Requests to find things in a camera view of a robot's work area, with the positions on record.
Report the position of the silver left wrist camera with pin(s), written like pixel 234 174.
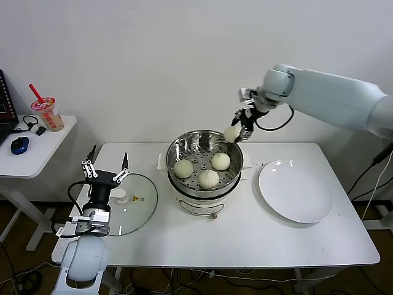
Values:
pixel 98 219

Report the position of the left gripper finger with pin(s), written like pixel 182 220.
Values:
pixel 122 175
pixel 89 169

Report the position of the red drinking straw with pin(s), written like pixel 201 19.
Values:
pixel 35 93

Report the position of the white side table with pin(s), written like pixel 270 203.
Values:
pixel 46 153

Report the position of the white round plate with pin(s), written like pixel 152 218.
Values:
pixel 294 193

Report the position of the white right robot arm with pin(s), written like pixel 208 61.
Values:
pixel 331 92

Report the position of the black laptop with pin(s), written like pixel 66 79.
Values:
pixel 6 120

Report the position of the bubble tea plastic cup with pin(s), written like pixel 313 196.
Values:
pixel 51 118

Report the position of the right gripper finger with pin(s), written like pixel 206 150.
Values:
pixel 245 135
pixel 237 118

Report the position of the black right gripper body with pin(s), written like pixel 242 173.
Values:
pixel 248 120

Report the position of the small black device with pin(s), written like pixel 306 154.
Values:
pixel 40 131

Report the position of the stainless steel steamer basket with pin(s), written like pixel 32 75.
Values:
pixel 175 147

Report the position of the white steamed baozi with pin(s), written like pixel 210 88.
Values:
pixel 208 179
pixel 230 134
pixel 220 161
pixel 183 169

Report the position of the blue black computer mouse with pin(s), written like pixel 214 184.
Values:
pixel 19 145

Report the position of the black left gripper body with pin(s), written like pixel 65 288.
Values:
pixel 102 187

